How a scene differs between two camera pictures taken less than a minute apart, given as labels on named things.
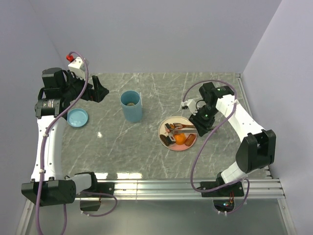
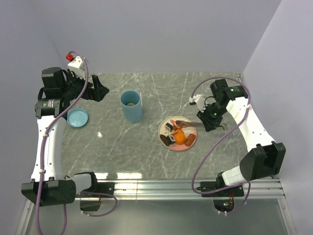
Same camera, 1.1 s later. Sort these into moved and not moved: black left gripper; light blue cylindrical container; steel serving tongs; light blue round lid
Moved: steel serving tongs
Not moved: light blue cylindrical container; light blue round lid; black left gripper
